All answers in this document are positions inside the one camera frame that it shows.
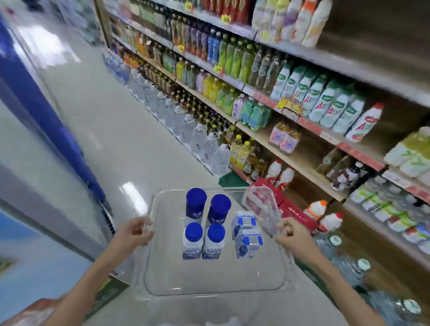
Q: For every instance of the person's left hand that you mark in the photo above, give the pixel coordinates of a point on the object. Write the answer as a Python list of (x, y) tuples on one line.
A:
[(134, 235)]

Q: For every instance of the person's right hand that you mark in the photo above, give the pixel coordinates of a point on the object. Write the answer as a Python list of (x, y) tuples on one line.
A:
[(297, 240)]

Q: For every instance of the small blue milk carton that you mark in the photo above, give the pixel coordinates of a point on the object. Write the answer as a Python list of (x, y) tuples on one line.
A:
[(242, 223), (248, 242)]

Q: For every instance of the blue-capped yogurt bottle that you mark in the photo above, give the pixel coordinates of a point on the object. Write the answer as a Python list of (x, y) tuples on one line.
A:
[(193, 240), (213, 240)]

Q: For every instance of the dark blue yogurt bottle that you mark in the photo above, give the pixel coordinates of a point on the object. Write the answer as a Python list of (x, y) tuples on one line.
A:
[(196, 203), (218, 208)]

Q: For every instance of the clear plastic tray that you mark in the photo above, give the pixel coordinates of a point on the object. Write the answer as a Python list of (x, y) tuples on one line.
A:
[(218, 275)]

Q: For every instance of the white display refrigerator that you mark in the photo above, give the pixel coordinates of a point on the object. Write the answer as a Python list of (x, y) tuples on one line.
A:
[(43, 188)]

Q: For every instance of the person's right forearm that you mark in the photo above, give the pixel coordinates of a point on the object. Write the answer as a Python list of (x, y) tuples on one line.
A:
[(349, 295)]

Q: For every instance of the person's left forearm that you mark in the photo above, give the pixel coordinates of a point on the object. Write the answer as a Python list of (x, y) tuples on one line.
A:
[(84, 289)]

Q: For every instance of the red cardboard carton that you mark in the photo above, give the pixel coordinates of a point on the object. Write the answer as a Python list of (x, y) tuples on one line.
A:
[(299, 211)]

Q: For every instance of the white bottle orange cap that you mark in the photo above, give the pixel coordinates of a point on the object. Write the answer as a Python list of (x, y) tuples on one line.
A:
[(315, 211)]

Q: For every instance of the white bottle red cap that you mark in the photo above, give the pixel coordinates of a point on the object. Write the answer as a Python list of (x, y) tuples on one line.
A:
[(285, 178), (273, 171), (331, 222)]

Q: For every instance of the shrink-wrapped large water bottles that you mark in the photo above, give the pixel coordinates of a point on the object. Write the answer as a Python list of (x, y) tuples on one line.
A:
[(349, 268)]

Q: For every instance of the row of lying green-label bottles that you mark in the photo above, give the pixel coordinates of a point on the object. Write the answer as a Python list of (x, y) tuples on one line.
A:
[(383, 208)]

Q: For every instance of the pink label bottle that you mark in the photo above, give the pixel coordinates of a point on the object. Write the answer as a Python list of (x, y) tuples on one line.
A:
[(289, 142), (278, 136)]

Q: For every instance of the yellow red promotion tag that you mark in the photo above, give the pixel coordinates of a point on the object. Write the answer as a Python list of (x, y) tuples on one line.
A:
[(289, 105)]

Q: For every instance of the row of white green-label bottles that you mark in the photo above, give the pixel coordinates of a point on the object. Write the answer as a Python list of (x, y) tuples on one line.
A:
[(324, 100)]

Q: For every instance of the pale green juice bottle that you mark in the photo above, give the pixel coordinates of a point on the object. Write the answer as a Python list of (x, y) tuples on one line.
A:
[(418, 164), (408, 146)]

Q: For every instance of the rows of assorted colourful bottles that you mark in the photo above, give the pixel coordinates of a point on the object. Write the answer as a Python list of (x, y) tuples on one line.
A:
[(231, 57)]

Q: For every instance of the row of pastel white bottles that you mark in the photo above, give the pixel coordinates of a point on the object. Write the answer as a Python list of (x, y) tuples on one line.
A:
[(315, 23)]

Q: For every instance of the drink display shelving unit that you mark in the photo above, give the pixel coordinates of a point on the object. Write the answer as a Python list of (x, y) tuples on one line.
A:
[(369, 33)]

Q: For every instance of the green frame chest freezer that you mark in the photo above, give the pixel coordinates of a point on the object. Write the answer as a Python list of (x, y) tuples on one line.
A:
[(40, 275)]

